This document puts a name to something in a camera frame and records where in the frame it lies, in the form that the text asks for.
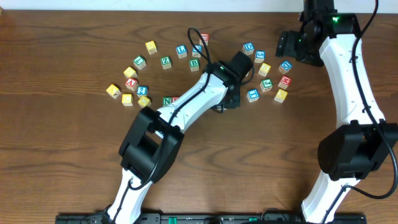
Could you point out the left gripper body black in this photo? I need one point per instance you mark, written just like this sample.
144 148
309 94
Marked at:
232 101

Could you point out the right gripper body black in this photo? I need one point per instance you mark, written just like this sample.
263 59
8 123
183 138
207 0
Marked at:
283 44

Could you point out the yellow S block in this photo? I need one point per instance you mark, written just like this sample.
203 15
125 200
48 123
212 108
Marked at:
130 73
264 69

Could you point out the green N block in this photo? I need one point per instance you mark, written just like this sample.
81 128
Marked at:
167 100

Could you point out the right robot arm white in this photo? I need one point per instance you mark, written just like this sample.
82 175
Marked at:
363 138

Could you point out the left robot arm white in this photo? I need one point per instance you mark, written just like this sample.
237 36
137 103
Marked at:
152 143

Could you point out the blue Q block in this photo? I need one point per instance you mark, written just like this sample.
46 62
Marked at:
284 67

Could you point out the blue T block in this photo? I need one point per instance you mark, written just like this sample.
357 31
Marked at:
253 95

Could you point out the blue 5 block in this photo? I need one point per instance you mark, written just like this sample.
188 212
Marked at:
260 56

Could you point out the red M block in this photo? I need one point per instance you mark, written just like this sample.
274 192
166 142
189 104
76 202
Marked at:
285 81

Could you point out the green J block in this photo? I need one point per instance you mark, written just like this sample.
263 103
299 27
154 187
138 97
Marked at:
266 85

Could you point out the blue D block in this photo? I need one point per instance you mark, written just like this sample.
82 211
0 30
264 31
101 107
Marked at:
248 48

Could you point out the yellow X block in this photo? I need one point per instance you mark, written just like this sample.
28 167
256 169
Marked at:
280 96

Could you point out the green B block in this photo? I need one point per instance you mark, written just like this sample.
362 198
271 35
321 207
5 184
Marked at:
194 65

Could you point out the blue L block right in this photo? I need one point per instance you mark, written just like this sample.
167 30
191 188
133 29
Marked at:
197 50

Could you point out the blue l block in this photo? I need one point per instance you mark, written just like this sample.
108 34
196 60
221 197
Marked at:
181 51
197 50

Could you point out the red U block top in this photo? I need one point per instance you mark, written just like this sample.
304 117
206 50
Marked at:
204 39

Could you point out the blue L block left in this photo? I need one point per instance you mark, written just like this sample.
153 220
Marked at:
181 51

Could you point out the green Z block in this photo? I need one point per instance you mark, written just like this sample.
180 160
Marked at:
166 62

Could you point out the yellow O block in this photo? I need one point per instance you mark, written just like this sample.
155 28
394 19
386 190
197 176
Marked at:
144 101

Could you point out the blue 2 block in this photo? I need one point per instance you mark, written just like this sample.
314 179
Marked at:
142 91

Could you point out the yellow block top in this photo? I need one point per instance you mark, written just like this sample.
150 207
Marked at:
151 47

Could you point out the green 7 block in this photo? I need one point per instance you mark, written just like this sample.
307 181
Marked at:
139 62

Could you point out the red A block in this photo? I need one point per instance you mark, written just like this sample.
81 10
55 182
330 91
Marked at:
131 84

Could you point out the yellow C block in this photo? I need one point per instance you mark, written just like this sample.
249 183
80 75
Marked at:
127 99

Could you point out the yellow K block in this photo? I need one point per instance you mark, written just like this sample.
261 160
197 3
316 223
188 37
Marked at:
113 91

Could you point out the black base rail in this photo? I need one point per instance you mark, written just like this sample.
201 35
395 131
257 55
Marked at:
269 217

